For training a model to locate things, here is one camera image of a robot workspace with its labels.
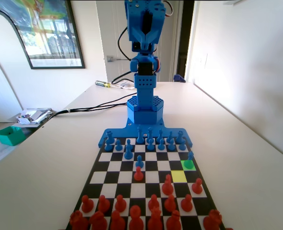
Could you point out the blue bishop chess piece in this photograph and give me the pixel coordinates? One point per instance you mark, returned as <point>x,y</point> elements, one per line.
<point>189,161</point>
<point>159,136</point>

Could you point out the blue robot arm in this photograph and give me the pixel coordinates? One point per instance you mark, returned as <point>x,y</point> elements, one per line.
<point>145,100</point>

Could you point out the blue king chess piece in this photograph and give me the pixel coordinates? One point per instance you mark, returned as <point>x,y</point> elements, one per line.
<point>150,133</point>

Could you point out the blue queen chess piece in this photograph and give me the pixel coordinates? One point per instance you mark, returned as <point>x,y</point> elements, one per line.
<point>139,137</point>

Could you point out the blue rook chess piece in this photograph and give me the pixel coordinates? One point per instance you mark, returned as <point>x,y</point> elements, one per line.
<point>179,136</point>
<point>109,137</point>

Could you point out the blue pawn chess piece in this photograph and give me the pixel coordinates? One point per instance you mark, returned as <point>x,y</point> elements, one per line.
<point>150,145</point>
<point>161,145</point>
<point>118,146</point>
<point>171,145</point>
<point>182,146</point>
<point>108,146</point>
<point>139,163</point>
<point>128,141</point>

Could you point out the red pawn chess piece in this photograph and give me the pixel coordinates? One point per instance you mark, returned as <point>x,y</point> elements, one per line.
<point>103,204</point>
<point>186,204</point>
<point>170,204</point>
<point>197,188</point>
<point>120,205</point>
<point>137,176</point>
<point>86,206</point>
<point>153,203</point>

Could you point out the red queen chess piece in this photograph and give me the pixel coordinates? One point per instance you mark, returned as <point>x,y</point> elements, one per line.
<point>135,219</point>

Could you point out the red king chess piece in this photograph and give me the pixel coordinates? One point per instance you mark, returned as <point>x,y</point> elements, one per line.
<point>155,221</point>

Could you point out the red bishop chess piece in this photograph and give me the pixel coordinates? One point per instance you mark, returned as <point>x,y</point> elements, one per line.
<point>118,222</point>
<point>173,222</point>

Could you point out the white door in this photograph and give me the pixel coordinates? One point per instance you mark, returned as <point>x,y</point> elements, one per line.
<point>112,36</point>

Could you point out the small blue printed object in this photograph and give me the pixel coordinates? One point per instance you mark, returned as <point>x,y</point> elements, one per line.
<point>179,78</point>

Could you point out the small white device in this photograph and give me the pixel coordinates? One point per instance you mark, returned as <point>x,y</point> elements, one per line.
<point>125,84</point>

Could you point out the dark framed picture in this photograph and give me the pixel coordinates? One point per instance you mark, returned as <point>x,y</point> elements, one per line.
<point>52,36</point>

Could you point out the black and white chessboard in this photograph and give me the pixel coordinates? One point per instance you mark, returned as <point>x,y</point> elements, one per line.
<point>153,165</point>

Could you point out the pile of papers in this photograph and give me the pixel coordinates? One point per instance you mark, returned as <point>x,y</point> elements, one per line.
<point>33,116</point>

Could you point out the white arched panel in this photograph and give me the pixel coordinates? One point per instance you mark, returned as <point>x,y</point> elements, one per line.
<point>0,38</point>

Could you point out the green plastic box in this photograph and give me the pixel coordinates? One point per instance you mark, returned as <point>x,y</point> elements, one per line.
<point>10,136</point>

